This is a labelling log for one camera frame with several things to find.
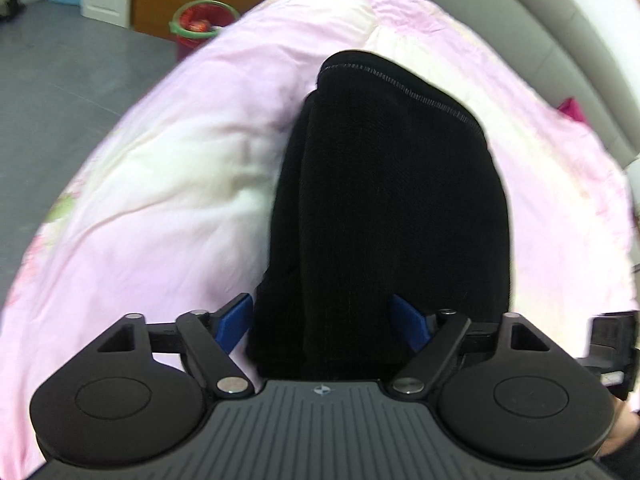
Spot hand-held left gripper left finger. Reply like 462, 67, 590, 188
96, 292, 254, 402

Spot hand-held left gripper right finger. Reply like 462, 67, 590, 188
389, 293, 555, 402

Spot black pants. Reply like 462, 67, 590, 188
247, 50, 516, 382

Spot person's right hand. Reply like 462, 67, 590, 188
597, 394, 640, 461

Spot pink floral blanket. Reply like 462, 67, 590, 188
0, 0, 640, 480

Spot magenta cloth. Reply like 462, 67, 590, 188
556, 96, 587, 124

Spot red bucket green rim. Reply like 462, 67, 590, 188
169, 0, 241, 64

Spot pale padded bed headboard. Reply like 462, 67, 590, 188
405, 0, 640, 173

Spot dark object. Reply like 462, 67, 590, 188
0, 0, 27, 23

